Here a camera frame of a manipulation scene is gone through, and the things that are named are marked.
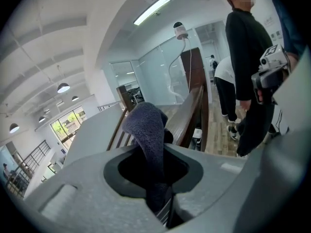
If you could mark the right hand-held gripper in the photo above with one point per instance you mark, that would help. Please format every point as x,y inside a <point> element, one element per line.
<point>268,81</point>

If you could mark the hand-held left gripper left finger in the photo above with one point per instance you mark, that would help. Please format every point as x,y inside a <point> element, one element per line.
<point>92,203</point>

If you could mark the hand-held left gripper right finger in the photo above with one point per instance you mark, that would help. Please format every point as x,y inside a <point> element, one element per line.
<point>255,183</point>

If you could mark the brown wooden handrail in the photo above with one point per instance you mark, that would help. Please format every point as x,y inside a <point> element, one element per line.
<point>184,115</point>

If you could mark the blue-grey knitted cloth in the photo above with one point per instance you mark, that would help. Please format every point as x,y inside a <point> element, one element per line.
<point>145,125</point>

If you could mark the person's right forearm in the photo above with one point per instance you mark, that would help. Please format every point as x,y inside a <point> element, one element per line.
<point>289,21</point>

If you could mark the person's right hand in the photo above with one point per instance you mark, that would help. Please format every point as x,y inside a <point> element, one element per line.
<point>260,96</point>

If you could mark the brown wooden stair railing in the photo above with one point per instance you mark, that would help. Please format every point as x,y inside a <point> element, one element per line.
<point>116,132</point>

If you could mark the black metal railing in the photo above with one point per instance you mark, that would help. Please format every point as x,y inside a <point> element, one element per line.
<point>31,159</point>

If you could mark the brown wooden door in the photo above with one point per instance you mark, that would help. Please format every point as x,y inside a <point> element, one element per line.
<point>193,62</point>

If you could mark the large framed window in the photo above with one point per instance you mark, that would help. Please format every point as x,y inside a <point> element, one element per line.
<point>65,127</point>

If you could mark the black dome pendant lamp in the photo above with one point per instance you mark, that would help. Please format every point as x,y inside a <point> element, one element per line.
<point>75,98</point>
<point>14,128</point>
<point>63,88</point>
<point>41,119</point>

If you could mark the white gooseneck stand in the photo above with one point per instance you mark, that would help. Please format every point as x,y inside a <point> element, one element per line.
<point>171,69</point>

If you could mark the long fluorescent ceiling light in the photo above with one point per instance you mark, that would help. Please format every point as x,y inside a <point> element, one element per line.
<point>151,10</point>

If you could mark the white camera with black lens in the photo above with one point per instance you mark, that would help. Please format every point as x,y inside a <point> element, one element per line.
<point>180,30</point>

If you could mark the brown wooden newel post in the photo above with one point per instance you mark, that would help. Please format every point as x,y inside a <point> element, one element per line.
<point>124,96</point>

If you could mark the glass partition wall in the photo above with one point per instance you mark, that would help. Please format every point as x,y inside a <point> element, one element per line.
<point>150,69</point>

